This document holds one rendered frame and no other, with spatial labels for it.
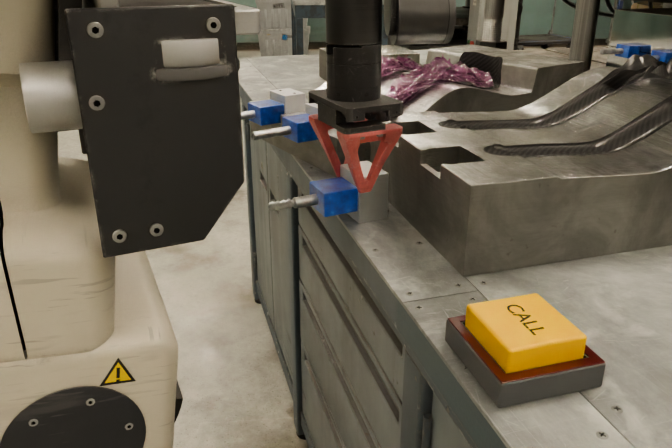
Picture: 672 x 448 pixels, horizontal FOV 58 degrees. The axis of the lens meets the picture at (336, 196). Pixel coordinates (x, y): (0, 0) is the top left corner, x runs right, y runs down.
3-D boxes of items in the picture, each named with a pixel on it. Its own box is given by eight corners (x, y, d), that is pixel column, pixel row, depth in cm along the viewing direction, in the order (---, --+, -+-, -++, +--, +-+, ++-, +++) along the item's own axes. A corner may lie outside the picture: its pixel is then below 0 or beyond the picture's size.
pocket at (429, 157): (439, 201, 59) (442, 165, 57) (418, 183, 63) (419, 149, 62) (482, 196, 60) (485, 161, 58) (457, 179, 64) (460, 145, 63)
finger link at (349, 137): (371, 174, 71) (371, 94, 67) (402, 193, 65) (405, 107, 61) (317, 183, 68) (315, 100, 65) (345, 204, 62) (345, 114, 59)
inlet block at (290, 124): (262, 160, 78) (260, 120, 76) (245, 151, 82) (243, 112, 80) (345, 144, 85) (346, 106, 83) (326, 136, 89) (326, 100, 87)
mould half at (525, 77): (336, 178, 80) (337, 96, 76) (250, 133, 101) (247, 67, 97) (574, 124, 106) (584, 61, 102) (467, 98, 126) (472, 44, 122)
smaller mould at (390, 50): (336, 88, 136) (336, 56, 133) (319, 76, 149) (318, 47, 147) (418, 83, 141) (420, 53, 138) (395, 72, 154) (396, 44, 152)
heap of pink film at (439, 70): (391, 117, 87) (393, 62, 84) (325, 95, 101) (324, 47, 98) (514, 96, 100) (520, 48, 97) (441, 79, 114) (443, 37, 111)
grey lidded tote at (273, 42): (257, 58, 687) (256, 29, 675) (260, 53, 727) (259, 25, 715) (310, 59, 689) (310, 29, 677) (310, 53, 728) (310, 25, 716)
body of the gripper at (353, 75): (358, 101, 70) (359, 35, 68) (404, 120, 62) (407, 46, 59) (307, 107, 68) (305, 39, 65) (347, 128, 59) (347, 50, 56)
